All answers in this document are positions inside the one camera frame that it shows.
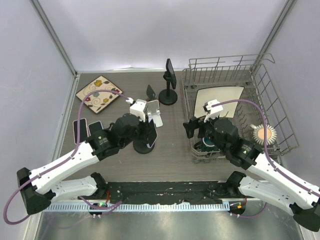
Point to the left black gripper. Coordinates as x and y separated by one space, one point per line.
144 131

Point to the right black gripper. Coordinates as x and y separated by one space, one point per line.
194 123

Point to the purple-cased phone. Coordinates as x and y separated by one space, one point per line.
151 135
95 128

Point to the black round-base stand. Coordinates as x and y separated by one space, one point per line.
142 148

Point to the white folding phone stand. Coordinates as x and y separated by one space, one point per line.
153 111

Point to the wooden-base grey phone stand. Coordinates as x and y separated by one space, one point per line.
151 95

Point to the pink-cased phone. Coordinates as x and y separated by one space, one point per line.
80 129

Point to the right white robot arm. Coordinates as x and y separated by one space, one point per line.
284 190

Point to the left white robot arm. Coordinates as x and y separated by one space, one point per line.
45 185

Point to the tall black phone stand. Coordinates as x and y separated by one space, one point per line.
168 96

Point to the black phone on tall stand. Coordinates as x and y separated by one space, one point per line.
171 73

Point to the dark green mug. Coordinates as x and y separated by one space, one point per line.
205 145

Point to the white square plate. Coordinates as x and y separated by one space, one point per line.
221 94

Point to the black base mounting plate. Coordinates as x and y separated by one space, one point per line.
170 192

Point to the ribbed cup with peach inside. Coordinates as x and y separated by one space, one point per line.
260 134

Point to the floral square trivet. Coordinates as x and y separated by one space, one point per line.
95 99

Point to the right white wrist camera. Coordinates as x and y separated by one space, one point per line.
212 109

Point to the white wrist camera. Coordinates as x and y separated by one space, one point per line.
212 109
138 108

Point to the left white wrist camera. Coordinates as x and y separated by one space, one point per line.
138 108

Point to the grey wire dish rack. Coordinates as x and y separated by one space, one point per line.
263 101

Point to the white slotted cable duct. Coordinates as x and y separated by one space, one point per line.
126 208

